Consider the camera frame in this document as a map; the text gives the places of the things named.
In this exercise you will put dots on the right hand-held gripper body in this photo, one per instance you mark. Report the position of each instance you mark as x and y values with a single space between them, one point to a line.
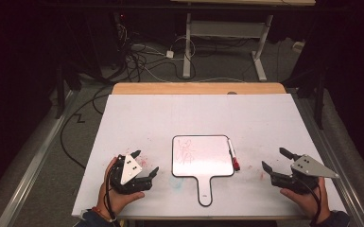
308 167

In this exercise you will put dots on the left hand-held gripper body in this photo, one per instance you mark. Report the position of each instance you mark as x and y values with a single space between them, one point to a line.
131 167

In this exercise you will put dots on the white marker with red cap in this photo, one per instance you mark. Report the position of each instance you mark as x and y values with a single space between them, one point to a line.
232 153

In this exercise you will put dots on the person's right hand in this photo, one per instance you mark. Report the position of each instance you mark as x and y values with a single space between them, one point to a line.
312 203

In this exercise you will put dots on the person's left hand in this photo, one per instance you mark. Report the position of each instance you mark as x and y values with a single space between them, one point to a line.
113 200

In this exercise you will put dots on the large white foam board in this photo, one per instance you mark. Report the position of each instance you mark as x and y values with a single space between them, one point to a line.
233 113

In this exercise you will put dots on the white power adapter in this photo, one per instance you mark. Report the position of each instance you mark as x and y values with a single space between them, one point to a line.
169 54

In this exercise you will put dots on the small white box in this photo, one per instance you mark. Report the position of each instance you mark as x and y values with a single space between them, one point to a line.
298 46

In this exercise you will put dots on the metal floor rail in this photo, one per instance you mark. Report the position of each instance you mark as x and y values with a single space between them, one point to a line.
34 164
340 176

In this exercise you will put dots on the white metal table frame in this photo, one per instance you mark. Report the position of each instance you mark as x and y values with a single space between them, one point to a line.
227 29

